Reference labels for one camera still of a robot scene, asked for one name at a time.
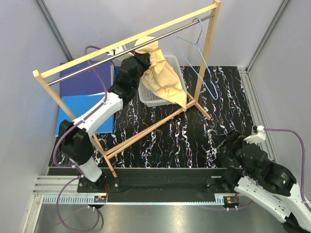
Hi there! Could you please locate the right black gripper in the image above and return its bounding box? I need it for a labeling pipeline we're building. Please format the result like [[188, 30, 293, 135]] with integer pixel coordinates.
[[210, 128, 255, 177]]

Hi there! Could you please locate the beige t shirt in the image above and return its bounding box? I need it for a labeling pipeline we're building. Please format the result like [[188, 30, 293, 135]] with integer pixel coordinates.
[[135, 41, 187, 111]]

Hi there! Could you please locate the light blue wire hanger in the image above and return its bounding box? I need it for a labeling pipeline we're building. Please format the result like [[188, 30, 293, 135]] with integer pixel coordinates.
[[170, 17, 219, 100]]

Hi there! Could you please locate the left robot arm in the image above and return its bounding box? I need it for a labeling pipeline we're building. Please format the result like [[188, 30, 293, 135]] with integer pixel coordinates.
[[53, 52, 150, 192]]

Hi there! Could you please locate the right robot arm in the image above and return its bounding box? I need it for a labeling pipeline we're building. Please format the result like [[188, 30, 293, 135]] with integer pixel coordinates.
[[215, 126, 311, 233]]

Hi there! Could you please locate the blue upright binder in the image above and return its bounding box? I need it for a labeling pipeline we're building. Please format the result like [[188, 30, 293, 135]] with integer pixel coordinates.
[[113, 67, 121, 87]]

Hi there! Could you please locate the white plastic basket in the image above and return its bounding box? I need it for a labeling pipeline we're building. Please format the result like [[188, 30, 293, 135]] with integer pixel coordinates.
[[138, 55, 187, 107]]

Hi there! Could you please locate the blue folder with papers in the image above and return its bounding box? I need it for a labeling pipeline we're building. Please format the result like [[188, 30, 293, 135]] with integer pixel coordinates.
[[55, 92, 114, 136]]

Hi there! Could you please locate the black marbled table mat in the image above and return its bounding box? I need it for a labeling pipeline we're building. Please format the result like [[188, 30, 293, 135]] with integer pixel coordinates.
[[96, 66, 258, 168]]

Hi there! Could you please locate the wooden clothes rack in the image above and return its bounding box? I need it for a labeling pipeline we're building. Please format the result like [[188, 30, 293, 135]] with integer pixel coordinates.
[[33, 0, 221, 178]]

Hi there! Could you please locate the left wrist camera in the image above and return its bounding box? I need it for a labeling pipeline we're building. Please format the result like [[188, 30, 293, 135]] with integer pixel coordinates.
[[107, 45, 134, 62]]

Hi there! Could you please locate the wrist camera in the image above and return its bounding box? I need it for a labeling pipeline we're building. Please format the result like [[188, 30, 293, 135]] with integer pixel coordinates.
[[244, 125, 266, 145], [107, 45, 134, 62]]

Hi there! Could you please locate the purple ring binder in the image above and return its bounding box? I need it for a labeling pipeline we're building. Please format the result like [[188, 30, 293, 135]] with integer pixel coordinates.
[[60, 62, 114, 97]]

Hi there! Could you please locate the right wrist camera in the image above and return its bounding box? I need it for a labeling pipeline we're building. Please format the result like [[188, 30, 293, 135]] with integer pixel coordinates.
[[244, 125, 266, 145]]

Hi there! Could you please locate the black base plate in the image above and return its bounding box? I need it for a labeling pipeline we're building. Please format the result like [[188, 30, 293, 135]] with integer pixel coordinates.
[[47, 167, 251, 195]]

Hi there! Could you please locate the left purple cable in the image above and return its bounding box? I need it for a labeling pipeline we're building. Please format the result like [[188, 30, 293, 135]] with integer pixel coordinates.
[[52, 45, 115, 231]]

